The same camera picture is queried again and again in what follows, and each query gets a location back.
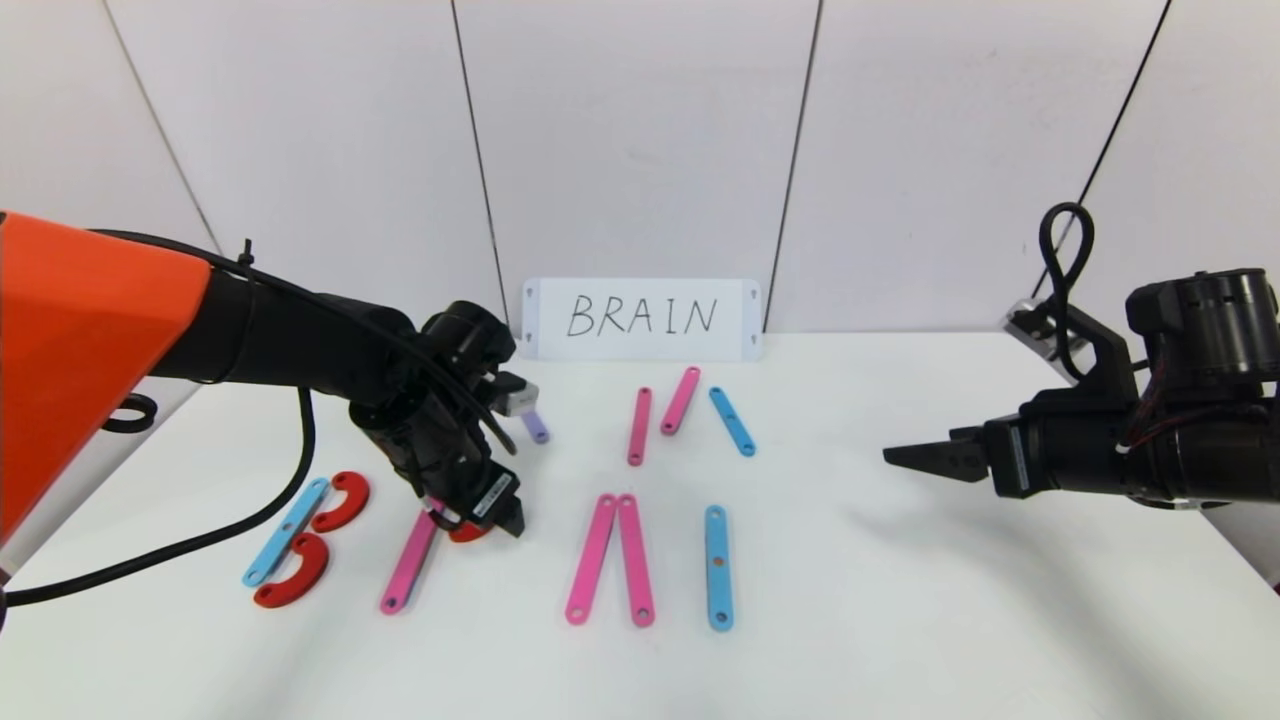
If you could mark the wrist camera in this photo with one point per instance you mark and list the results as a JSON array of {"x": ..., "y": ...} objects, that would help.
[
  {"x": 520, "y": 400},
  {"x": 1030, "y": 325}
]

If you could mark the small red arc piece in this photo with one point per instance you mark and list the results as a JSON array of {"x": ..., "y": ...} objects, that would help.
[{"x": 468, "y": 535}]

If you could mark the white BRAIN sign card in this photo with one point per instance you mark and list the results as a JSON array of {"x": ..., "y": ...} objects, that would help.
[{"x": 640, "y": 345}]

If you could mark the long pink bar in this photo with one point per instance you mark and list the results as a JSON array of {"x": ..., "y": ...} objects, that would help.
[
  {"x": 405, "y": 570},
  {"x": 635, "y": 560},
  {"x": 592, "y": 558},
  {"x": 640, "y": 428}
]

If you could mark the long blue bar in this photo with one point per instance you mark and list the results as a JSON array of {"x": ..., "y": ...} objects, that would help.
[
  {"x": 303, "y": 508},
  {"x": 719, "y": 592}
]

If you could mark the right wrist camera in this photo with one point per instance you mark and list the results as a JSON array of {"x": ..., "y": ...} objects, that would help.
[{"x": 1030, "y": 325}]

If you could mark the large red arc piece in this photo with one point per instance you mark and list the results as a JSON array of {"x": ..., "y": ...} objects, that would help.
[
  {"x": 360, "y": 497},
  {"x": 316, "y": 572}
]

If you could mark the short pink bar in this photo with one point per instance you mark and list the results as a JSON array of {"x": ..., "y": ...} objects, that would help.
[{"x": 680, "y": 400}]

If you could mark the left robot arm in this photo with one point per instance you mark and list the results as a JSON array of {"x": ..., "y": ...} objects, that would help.
[{"x": 100, "y": 330}]

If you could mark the short purple bar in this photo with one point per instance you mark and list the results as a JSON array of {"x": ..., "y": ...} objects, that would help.
[{"x": 538, "y": 430}]

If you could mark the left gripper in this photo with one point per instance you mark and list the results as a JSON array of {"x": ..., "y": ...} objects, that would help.
[{"x": 491, "y": 497}]

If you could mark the short blue bar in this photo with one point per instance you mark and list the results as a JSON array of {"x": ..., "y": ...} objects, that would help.
[{"x": 731, "y": 421}]

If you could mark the black right camera bracket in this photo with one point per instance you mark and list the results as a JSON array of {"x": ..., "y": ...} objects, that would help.
[{"x": 1105, "y": 350}]

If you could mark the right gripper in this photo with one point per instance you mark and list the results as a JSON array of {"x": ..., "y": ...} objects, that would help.
[{"x": 1012, "y": 455}]

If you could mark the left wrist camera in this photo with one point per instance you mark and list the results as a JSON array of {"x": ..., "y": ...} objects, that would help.
[{"x": 520, "y": 400}]

